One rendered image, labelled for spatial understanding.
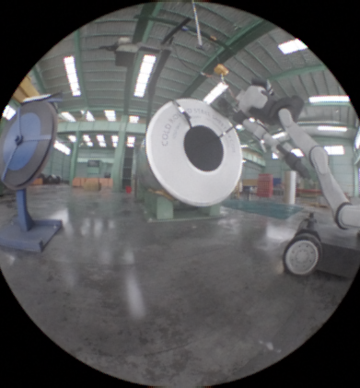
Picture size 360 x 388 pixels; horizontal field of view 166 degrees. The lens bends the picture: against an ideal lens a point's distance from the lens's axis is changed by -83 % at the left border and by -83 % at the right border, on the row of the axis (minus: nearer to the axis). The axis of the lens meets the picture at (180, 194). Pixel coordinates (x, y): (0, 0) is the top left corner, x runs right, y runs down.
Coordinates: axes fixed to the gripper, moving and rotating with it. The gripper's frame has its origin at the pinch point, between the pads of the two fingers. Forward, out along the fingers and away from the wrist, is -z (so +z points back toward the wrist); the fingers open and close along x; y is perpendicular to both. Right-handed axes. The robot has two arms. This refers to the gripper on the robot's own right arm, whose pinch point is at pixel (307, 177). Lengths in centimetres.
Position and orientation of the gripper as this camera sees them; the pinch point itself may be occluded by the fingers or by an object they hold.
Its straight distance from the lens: 79.0
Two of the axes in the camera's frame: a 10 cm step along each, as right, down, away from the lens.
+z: -1.2, -7.5, 6.6
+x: -9.2, -1.7, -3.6
